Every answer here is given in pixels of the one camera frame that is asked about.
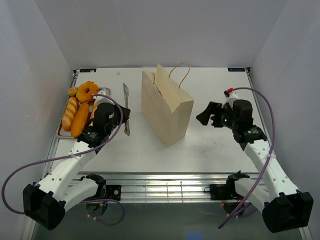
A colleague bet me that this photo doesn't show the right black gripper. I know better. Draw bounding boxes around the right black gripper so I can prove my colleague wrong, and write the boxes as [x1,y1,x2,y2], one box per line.
[195,101,238,131]

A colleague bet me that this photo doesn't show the metal tongs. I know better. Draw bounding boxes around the metal tongs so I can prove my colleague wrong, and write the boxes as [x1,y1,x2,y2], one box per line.
[122,82,132,137]

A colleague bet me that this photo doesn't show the beige paper bag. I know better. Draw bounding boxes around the beige paper bag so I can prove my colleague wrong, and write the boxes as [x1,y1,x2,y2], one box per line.
[141,62,194,147]

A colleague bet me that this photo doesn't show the long orange bread loaf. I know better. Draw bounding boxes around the long orange bread loaf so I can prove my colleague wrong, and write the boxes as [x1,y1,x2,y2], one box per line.
[70,102,90,138]

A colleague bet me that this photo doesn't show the small golden bread roll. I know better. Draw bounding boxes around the small golden bread roll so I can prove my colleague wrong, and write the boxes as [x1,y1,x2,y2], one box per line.
[90,101,98,119]

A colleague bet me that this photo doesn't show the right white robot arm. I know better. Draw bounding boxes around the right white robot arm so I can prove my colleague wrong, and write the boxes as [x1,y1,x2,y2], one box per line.
[196,99,314,233]

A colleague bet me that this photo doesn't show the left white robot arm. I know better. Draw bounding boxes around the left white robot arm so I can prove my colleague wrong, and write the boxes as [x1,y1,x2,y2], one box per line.
[22,102,131,230]

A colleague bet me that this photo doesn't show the striped baguette bread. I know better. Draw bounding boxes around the striped baguette bread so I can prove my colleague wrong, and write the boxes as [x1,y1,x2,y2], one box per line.
[61,96,79,132]

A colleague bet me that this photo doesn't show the small round bun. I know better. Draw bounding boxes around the small round bun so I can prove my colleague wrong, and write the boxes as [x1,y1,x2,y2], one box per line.
[67,87,78,97]

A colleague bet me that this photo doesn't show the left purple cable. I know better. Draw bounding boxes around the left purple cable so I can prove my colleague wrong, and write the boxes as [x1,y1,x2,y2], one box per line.
[1,93,124,215]

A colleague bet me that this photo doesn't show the purple cable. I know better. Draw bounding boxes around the purple cable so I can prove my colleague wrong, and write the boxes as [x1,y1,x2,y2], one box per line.
[217,86,275,230]
[1,93,124,215]

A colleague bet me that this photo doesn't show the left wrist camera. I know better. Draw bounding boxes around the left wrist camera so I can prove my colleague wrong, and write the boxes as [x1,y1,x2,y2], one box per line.
[93,88,111,104]

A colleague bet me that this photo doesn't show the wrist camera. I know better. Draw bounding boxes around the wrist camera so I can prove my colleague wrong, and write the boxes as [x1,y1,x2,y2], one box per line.
[93,88,111,104]
[223,88,239,105]

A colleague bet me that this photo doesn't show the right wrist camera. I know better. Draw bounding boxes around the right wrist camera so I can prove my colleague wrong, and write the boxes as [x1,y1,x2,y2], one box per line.
[223,88,239,105]

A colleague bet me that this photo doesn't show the orange ring bread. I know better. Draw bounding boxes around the orange ring bread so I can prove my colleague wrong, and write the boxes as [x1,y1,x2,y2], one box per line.
[76,81,99,103]

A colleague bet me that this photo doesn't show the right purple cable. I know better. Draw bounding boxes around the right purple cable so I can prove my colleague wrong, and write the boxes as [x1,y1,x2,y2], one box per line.
[217,86,275,230]

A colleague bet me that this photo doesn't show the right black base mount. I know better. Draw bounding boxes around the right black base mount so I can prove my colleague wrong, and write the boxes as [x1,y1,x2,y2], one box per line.
[203,184,239,201]

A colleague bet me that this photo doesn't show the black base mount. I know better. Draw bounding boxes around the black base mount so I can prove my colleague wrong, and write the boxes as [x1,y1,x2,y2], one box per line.
[203,184,239,201]
[102,184,122,201]

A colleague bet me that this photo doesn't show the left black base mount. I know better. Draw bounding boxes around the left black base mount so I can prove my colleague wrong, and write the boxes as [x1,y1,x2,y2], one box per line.
[102,184,122,201]

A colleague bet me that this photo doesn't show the aluminium frame rail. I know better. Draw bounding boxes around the aluminium frame rail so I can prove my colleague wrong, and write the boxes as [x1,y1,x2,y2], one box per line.
[57,173,236,208]

